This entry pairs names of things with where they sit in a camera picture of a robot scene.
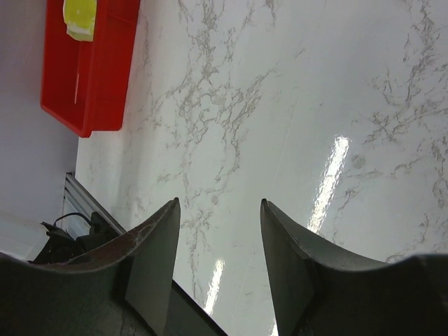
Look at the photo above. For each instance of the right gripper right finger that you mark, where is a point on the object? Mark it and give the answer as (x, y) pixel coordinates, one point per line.
(319, 288)

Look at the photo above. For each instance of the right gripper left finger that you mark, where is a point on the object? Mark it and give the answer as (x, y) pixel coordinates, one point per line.
(119, 288)

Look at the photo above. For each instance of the yellow patterned towel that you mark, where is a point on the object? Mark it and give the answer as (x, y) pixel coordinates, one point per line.
(79, 18)

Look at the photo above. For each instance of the red plastic bin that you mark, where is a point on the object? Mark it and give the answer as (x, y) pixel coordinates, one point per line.
(84, 84)

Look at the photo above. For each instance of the aluminium front rail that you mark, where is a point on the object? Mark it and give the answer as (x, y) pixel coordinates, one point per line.
(77, 199)

